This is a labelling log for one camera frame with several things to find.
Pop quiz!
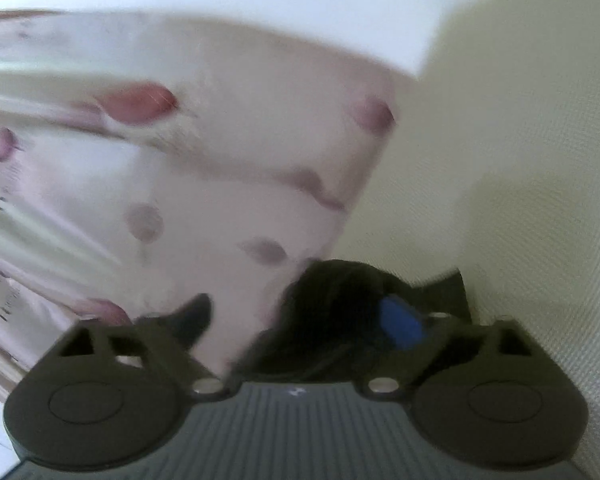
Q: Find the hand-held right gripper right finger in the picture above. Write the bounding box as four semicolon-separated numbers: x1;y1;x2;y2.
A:
356;268;528;401

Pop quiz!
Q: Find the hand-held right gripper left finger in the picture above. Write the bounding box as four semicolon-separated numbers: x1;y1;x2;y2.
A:
55;293;229;400

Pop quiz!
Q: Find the black garment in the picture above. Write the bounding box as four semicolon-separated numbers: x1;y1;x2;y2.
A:
229;259;434;387

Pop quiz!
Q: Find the pink patterned curtain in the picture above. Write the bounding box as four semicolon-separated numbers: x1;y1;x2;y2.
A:
0;9;398;401

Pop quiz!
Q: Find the cream textured bed mattress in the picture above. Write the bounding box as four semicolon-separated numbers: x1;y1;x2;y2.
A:
325;0;600;461

